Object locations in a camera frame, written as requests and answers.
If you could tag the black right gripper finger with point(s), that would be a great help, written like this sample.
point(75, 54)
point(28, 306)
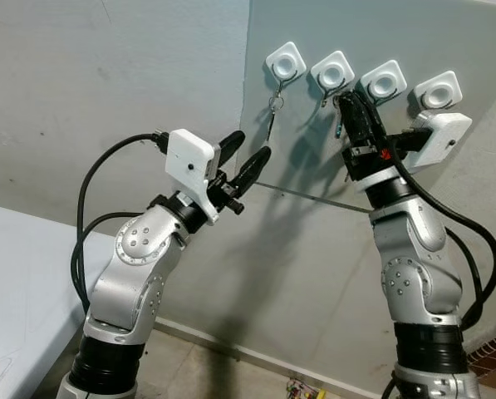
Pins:
point(367, 120)
point(349, 125)

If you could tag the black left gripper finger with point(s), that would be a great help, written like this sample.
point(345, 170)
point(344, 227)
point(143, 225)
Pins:
point(233, 144)
point(252, 166)

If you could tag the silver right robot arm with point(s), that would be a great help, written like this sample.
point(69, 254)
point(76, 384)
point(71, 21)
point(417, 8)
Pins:
point(414, 266)

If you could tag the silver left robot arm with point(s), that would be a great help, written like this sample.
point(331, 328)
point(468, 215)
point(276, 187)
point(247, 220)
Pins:
point(135, 274)

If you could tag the small colourful floor item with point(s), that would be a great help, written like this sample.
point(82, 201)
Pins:
point(304, 389)

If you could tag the red brick pattern panel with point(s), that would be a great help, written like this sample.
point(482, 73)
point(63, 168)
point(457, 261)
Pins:
point(495, 362)

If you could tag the white square wall hook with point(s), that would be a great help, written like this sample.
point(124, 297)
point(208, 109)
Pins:
point(437, 91)
point(384, 81)
point(286, 62)
point(332, 72)

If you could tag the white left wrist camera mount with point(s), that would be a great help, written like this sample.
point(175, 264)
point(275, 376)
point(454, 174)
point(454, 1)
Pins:
point(189, 158)

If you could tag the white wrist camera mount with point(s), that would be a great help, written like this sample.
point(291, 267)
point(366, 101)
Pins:
point(443, 137)
point(189, 158)

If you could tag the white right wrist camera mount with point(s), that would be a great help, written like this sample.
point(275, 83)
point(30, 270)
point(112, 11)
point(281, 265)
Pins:
point(443, 137)

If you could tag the grey wall board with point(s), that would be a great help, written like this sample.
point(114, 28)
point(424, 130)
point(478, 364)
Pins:
point(447, 41)

